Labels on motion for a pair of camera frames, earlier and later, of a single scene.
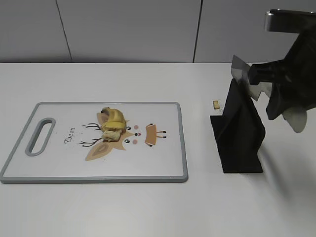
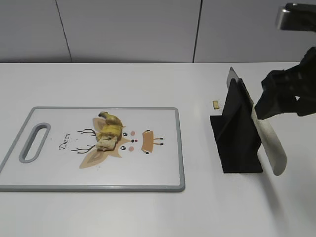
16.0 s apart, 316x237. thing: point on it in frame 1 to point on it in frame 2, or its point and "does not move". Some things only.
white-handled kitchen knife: [296, 118] to [268, 142]
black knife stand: [239, 133] does not move
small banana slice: [216, 104] does not move
